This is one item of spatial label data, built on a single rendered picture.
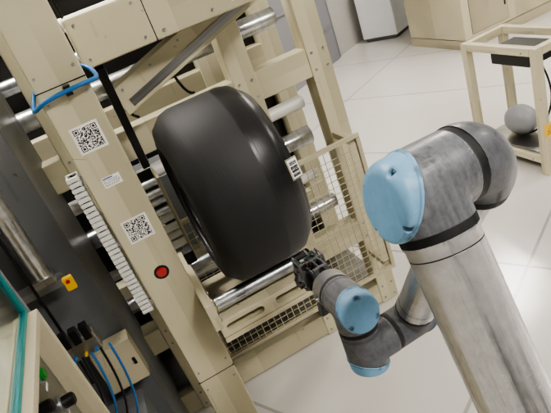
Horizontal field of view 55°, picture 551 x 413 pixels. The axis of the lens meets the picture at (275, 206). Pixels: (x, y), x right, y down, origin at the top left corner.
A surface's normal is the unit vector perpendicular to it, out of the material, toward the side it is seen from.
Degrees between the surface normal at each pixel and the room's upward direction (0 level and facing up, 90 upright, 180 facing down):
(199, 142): 40
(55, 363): 90
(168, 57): 90
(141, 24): 90
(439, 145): 22
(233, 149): 52
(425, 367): 0
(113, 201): 90
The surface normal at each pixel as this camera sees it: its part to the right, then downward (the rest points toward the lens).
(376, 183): -0.90, 0.30
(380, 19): -0.56, 0.55
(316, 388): -0.33, -0.84
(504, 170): 0.66, 0.28
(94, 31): 0.38, 0.32
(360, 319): 0.30, 0.14
